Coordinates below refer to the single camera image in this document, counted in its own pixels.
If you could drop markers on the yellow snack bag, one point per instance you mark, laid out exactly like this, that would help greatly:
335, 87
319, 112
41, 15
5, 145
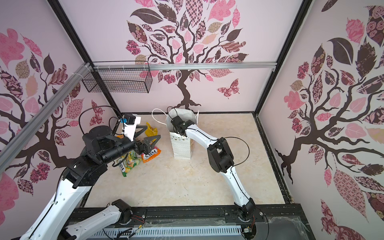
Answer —
151, 131

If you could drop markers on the aluminium rail left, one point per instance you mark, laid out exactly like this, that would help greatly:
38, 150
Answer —
12, 149

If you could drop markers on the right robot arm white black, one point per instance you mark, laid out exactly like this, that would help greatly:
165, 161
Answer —
221, 160

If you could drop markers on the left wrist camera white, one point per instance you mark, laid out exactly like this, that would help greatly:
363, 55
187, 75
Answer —
129, 124

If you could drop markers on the green yellow candy bag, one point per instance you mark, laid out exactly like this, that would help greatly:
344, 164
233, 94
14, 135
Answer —
127, 162

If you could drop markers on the white patterned paper bag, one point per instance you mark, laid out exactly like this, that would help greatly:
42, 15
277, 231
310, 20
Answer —
182, 146

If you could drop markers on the aluminium rail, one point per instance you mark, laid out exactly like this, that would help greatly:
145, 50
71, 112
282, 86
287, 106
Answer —
12, 149
200, 66

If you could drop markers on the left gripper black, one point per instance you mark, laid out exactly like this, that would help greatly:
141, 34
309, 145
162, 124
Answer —
140, 149

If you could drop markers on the white slotted cable duct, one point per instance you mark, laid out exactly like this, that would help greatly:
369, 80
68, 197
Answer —
170, 233

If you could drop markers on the black wire basket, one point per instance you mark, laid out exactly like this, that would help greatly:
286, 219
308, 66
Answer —
119, 77

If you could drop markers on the orange pink snack bag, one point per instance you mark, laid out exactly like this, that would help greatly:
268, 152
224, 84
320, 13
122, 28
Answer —
151, 155

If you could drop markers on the aluminium rail back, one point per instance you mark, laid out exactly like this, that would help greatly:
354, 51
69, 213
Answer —
200, 66

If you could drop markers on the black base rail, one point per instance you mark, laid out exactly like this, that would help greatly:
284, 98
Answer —
227, 213

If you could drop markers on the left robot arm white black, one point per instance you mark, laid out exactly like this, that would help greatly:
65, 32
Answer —
102, 147

